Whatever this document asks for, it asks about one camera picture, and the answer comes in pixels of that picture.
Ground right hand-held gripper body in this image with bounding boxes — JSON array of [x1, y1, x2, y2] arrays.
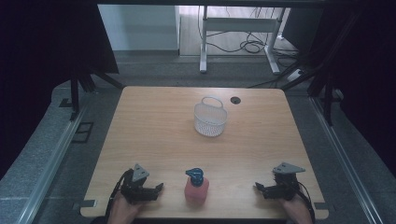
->
[[272, 161, 306, 202]]

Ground black cables on floor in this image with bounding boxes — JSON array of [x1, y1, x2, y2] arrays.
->
[[199, 6, 302, 62]]

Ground metal floor rail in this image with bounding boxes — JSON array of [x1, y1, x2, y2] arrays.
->
[[17, 104, 89, 224], [309, 96, 386, 224]]

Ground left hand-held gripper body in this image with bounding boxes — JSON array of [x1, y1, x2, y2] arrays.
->
[[120, 163, 150, 205]]

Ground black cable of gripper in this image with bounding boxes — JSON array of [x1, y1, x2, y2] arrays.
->
[[294, 181, 317, 224], [104, 168, 134, 224]]

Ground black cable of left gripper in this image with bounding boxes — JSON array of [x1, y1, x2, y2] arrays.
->
[[104, 168, 134, 224]]

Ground white power strip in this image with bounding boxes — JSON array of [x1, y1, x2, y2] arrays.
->
[[286, 68, 305, 83]]

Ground white cabinet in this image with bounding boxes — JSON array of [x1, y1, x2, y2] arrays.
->
[[97, 4, 181, 52]]

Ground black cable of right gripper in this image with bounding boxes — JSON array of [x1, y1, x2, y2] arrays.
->
[[294, 181, 317, 224]]

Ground black curtain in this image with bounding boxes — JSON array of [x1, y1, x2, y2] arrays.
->
[[0, 0, 120, 181], [281, 6, 396, 178]]

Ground pink soap bottle blue pump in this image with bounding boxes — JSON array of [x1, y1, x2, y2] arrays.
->
[[183, 167, 210, 205]]

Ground white metal desk frame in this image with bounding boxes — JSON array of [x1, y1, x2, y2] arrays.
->
[[199, 5, 287, 76]]

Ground person's right hand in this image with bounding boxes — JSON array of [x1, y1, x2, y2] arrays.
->
[[278, 195, 314, 224]]

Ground black tripod stand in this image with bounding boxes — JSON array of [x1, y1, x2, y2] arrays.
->
[[68, 68, 126, 122], [247, 12, 362, 127]]

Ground person's left hand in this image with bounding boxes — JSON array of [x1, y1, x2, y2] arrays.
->
[[106, 190, 145, 224]]

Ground white plastic basket with handle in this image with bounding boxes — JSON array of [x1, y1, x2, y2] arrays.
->
[[193, 95, 229, 138]]

